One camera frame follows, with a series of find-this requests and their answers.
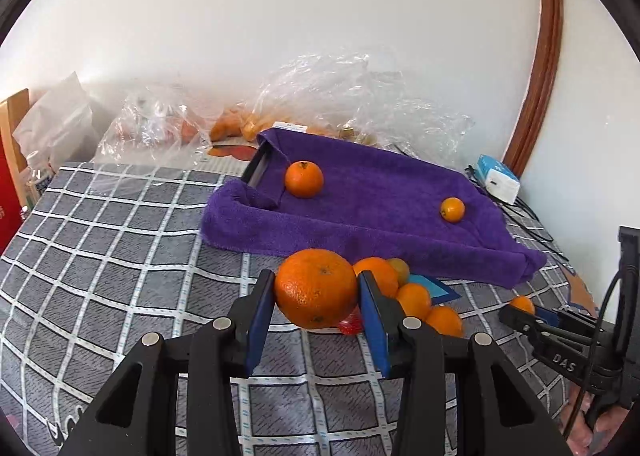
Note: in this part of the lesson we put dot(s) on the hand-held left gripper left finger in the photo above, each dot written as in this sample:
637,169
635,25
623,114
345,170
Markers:
260,331

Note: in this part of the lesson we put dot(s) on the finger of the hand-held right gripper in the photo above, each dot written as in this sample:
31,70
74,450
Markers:
520,318
575,318

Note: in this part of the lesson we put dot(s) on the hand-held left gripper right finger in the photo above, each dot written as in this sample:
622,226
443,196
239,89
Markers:
374,326

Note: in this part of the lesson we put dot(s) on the small orange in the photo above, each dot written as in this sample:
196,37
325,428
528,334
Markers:
452,209
414,301
444,322
521,303
380,276

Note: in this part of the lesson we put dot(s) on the small red fruit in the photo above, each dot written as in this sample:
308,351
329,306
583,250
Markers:
350,325

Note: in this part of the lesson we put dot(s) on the small yellow-green fruit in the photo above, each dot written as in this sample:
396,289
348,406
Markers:
400,268

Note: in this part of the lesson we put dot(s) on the large orange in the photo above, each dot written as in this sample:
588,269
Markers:
315,288

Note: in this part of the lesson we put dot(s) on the purple towel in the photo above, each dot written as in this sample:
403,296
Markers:
380,216

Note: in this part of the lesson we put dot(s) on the black tray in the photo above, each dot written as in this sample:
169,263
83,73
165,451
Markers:
256,166

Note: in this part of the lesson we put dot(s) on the person's right hand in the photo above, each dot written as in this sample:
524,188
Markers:
575,428

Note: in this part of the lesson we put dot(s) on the white and blue box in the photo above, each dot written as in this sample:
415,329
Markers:
497,179

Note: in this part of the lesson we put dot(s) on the medium orange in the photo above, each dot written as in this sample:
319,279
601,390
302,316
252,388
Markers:
304,179

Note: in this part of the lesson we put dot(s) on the grey checked bedsheet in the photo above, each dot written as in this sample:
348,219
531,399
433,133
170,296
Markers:
125,246

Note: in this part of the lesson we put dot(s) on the small clear plastic bag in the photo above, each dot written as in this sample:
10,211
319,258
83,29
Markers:
150,126

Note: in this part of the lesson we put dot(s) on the large clear plastic bag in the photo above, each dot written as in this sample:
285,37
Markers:
380,91

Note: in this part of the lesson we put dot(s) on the clear plastic bottle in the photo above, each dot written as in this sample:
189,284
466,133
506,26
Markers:
37,181

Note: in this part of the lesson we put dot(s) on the red cardboard box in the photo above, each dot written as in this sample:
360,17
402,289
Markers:
7,196

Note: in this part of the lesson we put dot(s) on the white plastic bag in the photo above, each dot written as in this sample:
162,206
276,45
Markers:
55,121

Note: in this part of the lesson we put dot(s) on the brown wooden door frame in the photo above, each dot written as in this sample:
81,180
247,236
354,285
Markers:
542,61

